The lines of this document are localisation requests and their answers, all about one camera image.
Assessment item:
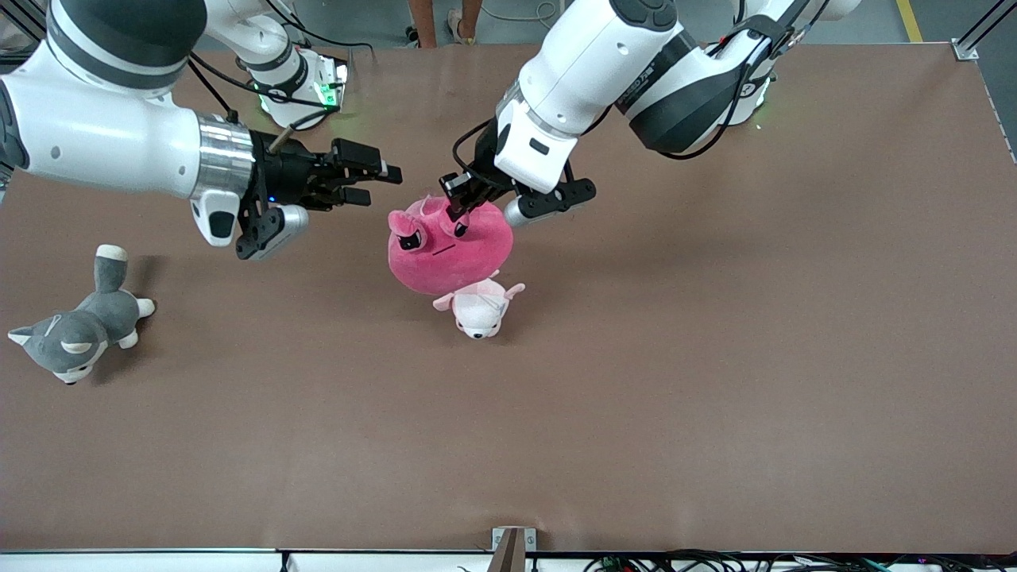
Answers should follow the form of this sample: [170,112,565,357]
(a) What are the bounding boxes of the small pale pink plush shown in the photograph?
[432,270,527,340]

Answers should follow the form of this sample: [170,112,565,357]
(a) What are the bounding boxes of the white table edge rail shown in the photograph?
[0,548,1017,572]

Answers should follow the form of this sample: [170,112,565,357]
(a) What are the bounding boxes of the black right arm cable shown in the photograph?
[187,48,344,132]

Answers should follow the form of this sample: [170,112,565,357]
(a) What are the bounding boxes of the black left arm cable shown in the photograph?
[658,0,831,161]

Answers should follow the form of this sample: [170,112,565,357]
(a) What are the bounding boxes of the person bare leg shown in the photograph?
[409,0,439,48]
[447,0,484,45]

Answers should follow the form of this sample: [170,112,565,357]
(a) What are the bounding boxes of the aluminium table bracket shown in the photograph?
[491,526,538,572]

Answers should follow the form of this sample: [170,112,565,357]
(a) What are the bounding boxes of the aluminium frame post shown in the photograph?
[952,0,1017,63]

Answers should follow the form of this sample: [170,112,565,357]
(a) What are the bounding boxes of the round pink plush toy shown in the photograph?
[387,193,515,296]

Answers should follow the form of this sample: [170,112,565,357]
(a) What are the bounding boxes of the grey and white cat plush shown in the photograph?
[8,244,156,386]

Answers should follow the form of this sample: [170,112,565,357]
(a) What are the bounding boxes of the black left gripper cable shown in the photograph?
[451,118,497,174]

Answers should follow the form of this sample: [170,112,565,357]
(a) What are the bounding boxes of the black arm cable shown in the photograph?
[658,0,831,161]
[187,48,344,132]

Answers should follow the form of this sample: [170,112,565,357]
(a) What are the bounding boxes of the black cable tangle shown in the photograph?
[580,548,1017,572]

